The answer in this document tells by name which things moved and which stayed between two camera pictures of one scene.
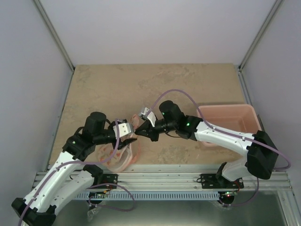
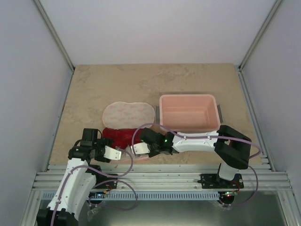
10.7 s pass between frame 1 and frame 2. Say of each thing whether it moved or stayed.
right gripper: moved
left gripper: moved
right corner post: stayed
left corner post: stayed
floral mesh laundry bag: moved
